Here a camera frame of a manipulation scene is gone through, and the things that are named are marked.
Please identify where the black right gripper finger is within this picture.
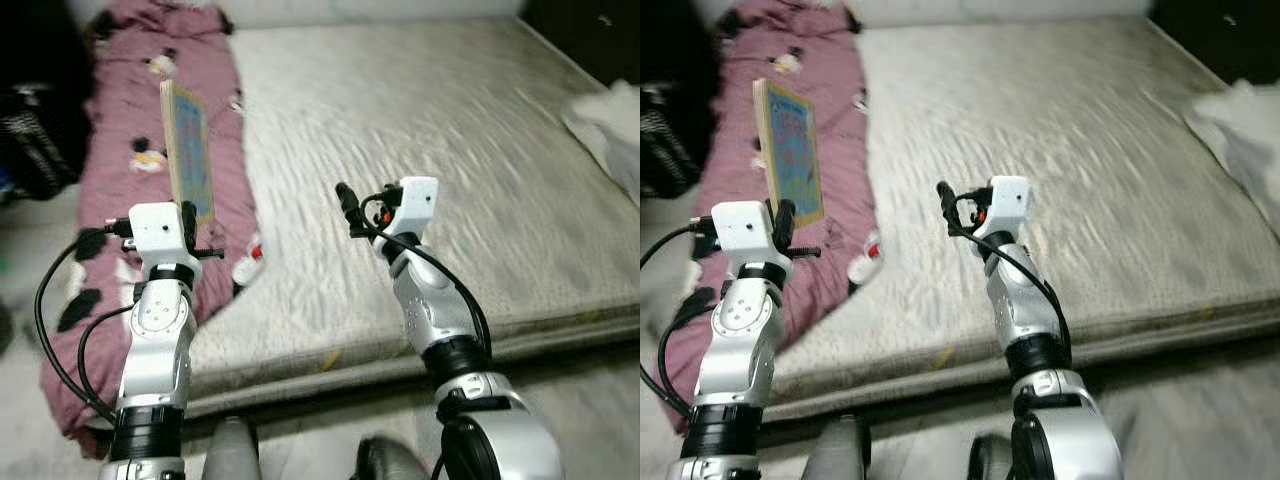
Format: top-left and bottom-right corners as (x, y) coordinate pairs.
(936, 181), (961, 236)
(334, 182), (363, 238)

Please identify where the colourful wooden puzzle board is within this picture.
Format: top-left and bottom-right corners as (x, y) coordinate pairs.
(158, 78), (217, 229)
(752, 77), (827, 229)

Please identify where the white printed pillow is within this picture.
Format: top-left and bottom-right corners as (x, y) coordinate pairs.
(1183, 80), (1280, 241)
(562, 80), (641, 206)

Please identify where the white quilted mattress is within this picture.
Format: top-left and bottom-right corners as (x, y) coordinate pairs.
(800, 13), (1280, 411)
(185, 15), (641, 421)

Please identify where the purple cartoon print blanket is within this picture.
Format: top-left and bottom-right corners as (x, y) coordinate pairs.
(655, 0), (886, 431)
(40, 0), (263, 461)

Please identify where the black bag white print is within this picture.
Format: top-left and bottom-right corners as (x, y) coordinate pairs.
(0, 85), (81, 201)
(640, 82), (706, 199)

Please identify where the grey robot left leg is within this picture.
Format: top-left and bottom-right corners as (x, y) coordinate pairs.
(800, 415), (871, 480)
(203, 415), (263, 480)

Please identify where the grey robot leg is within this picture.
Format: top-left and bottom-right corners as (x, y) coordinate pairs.
(203, 415), (263, 480)
(800, 415), (871, 480)
(355, 435), (431, 480)
(965, 433), (1016, 480)

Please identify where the grey robot right leg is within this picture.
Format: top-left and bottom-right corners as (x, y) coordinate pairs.
(965, 433), (1016, 480)
(355, 435), (431, 480)

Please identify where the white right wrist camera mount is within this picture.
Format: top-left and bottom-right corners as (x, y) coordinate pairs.
(990, 176), (1034, 236)
(397, 177), (441, 239)

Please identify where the long black left arm cable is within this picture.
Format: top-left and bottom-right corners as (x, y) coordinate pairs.
(640, 218), (717, 271)
(33, 222), (136, 426)

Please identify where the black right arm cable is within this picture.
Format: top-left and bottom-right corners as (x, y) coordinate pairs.
(350, 225), (493, 356)
(948, 225), (1073, 361)

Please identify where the short black left arm cable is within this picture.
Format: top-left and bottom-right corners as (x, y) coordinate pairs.
(655, 298), (723, 419)
(77, 305), (136, 421)

